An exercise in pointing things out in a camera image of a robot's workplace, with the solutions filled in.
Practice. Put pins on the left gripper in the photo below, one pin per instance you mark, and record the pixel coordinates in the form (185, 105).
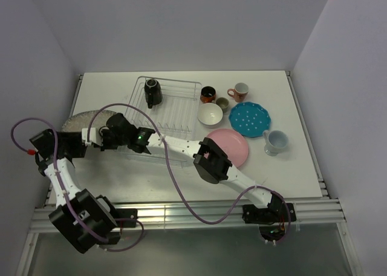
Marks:
(74, 138)

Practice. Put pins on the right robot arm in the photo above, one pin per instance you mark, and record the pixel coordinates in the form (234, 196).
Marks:
(209, 160)

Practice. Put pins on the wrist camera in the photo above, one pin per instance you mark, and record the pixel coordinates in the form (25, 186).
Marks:
(91, 137)
(34, 152)

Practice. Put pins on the light blue footed cup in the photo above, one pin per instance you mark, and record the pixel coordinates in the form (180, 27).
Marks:
(275, 142)

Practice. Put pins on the black mug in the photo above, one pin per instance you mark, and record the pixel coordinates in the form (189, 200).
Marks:
(153, 93)

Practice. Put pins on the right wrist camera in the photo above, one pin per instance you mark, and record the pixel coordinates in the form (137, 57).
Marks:
(91, 137)

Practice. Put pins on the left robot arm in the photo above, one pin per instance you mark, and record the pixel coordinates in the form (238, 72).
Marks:
(84, 220)

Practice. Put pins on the pink plate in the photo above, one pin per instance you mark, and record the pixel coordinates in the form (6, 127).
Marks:
(233, 144)

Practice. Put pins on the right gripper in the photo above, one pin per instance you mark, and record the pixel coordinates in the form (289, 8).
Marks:
(104, 146)

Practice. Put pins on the blue polka dot plate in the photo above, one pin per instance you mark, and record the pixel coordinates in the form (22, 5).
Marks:
(249, 119)

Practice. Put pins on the white bowl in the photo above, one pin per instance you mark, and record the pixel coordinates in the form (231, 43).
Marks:
(210, 115)

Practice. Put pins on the black and orange cup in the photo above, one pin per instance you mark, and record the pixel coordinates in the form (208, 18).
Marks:
(208, 94)

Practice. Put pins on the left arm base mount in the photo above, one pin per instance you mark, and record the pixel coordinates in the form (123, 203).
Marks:
(125, 218)

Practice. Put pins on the white wire dish rack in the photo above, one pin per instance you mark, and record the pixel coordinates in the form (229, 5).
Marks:
(175, 116)

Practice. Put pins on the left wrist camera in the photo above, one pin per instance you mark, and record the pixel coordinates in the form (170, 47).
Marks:
(34, 152)

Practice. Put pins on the small olive green cup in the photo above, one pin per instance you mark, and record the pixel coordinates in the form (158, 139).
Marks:
(223, 103)

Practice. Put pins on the speckled grey plate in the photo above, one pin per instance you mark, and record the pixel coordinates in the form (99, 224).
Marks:
(79, 121)

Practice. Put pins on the aluminium mounting rail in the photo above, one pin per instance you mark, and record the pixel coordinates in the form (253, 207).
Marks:
(177, 216)

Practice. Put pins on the pink mug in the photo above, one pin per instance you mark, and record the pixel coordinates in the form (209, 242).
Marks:
(239, 92)

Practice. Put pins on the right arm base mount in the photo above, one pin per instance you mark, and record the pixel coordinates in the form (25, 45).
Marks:
(273, 223)

